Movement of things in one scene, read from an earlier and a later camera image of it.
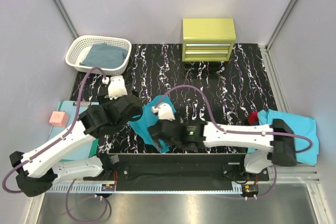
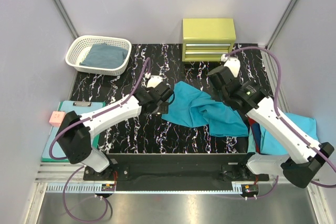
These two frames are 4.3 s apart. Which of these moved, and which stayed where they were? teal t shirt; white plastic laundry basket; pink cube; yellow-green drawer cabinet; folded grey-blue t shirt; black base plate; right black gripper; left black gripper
Moved: teal t shirt; left black gripper; right black gripper
Stayed: white plastic laundry basket; folded grey-blue t shirt; black base plate; yellow-green drawer cabinet; pink cube
